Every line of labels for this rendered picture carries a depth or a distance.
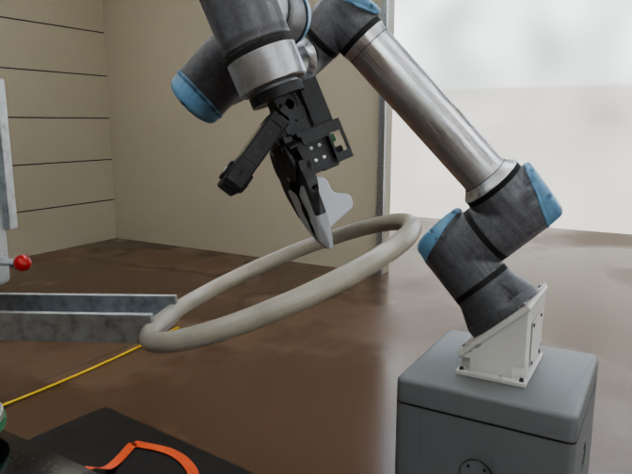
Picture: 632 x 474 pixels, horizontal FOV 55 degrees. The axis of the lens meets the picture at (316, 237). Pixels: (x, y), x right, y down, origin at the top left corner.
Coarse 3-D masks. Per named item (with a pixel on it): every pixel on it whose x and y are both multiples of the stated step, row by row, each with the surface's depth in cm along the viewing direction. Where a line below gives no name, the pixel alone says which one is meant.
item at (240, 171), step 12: (264, 120) 75; (276, 120) 73; (264, 132) 73; (276, 132) 73; (252, 144) 72; (264, 144) 73; (240, 156) 72; (252, 156) 72; (264, 156) 73; (228, 168) 72; (240, 168) 72; (252, 168) 72; (228, 180) 71; (240, 180) 72; (228, 192) 74; (240, 192) 74
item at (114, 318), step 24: (0, 312) 102; (24, 312) 101; (48, 312) 101; (72, 312) 100; (96, 312) 100; (120, 312) 100; (144, 312) 110; (0, 336) 102; (24, 336) 102; (48, 336) 101; (72, 336) 101; (96, 336) 100; (120, 336) 99
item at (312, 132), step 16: (304, 80) 76; (256, 96) 74; (272, 96) 73; (288, 96) 75; (304, 96) 76; (320, 96) 77; (288, 112) 75; (304, 112) 76; (320, 112) 76; (288, 128) 75; (304, 128) 76; (320, 128) 75; (336, 128) 75; (288, 144) 73; (304, 144) 74; (320, 144) 76; (272, 160) 79; (288, 160) 74; (320, 160) 76; (336, 160) 76; (288, 176) 76
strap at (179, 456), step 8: (136, 440) 275; (128, 448) 268; (144, 448) 268; (152, 448) 268; (160, 448) 268; (168, 448) 268; (120, 456) 262; (176, 456) 262; (184, 456) 262; (112, 464) 255; (184, 464) 256; (192, 464) 256; (192, 472) 250
